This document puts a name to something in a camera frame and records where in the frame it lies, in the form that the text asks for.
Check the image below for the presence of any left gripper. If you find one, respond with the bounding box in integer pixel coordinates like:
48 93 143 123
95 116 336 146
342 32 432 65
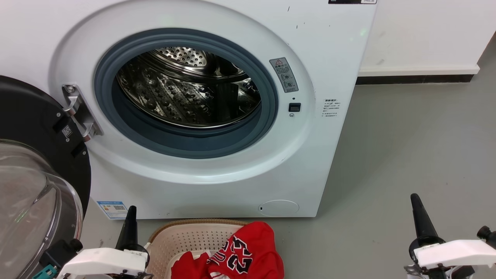
93 206 153 279

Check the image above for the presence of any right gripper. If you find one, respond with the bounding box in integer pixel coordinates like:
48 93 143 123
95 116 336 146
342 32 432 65
404 193 475 279

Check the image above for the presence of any red basketball jersey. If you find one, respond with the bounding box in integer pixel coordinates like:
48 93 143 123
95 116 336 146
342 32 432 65
170 221 284 279

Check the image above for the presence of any cream perforated laundry basket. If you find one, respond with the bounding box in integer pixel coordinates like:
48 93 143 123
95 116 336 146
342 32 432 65
146 219 248 279

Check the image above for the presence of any silver metal door hinge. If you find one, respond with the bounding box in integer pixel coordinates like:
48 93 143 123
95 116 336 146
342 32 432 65
62 84 104 142

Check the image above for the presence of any steel washer drum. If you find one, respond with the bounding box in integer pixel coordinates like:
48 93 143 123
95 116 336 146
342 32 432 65
116 46 262 129

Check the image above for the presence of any black washer door with glass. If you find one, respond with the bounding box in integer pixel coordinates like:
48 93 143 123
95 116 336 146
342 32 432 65
0 75 92 279

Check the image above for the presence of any blue energy label sticker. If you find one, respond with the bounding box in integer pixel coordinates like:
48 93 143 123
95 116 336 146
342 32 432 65
96 201 128 220

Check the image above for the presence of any grey rubber door gasket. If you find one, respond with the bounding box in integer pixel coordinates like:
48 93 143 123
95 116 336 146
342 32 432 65
94 28 279 159

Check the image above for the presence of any white front-load washing machine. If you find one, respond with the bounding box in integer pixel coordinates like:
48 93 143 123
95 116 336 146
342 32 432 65
0 0 378 219

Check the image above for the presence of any black baseboard strip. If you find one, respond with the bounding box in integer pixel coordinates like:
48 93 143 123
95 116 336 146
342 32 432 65
356 74 475 85

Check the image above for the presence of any round drain filter cover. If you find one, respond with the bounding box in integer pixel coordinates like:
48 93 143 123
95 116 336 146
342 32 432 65
258 200 300 217

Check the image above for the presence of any small text label sticker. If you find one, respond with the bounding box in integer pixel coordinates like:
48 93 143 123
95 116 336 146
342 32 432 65
322 98 341 118

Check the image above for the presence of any grey warning sticker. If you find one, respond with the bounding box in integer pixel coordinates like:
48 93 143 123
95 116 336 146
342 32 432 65
269 57 299 93

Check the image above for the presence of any teal cable connector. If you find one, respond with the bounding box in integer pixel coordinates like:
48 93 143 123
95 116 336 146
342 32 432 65
33 265 59 279

